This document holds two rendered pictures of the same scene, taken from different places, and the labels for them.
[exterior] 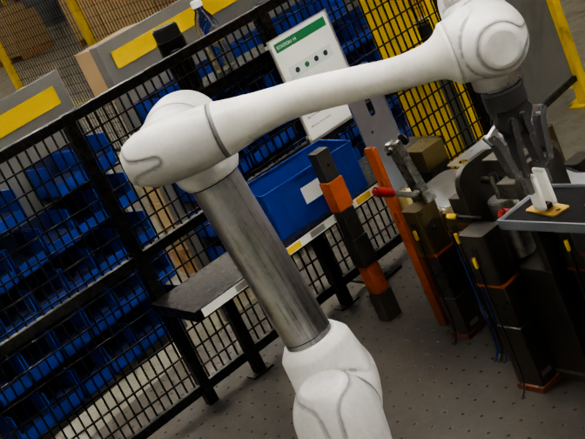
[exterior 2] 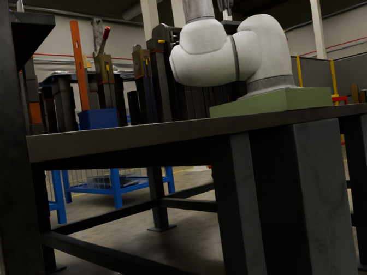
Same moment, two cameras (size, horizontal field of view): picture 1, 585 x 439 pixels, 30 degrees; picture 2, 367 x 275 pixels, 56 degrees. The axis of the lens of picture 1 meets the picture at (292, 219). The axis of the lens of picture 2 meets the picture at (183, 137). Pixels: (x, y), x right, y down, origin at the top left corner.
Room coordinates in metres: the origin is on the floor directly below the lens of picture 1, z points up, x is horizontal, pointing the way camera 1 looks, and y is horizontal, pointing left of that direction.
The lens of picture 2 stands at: (2.19, 1.24, 0.67)
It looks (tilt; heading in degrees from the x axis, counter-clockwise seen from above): 1 degrees down; 266
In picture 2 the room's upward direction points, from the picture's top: 8 degrees counter-clockwise
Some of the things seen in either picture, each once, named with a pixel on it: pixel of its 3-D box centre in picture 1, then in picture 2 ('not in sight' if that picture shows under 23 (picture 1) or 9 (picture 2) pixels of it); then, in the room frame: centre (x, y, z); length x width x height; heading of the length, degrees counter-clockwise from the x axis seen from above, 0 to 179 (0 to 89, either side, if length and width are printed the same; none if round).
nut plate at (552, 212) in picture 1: (546, 206); not in sight; (1.79, -0.42, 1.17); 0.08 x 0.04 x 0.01; 19
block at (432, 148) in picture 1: (445, 203); not in sight; (2.77, -0.39, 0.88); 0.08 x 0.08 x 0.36; 30
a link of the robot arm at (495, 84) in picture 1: (494, 70); not in sight; (1.79, -0.42, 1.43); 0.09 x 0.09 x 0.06
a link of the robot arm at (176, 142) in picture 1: (171, 149); not in sight; (1.88, 0.14, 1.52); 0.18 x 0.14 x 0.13; 82
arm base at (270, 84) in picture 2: not in sight; (272, 89); (1.78, 0.07, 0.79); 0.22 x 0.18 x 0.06; 49
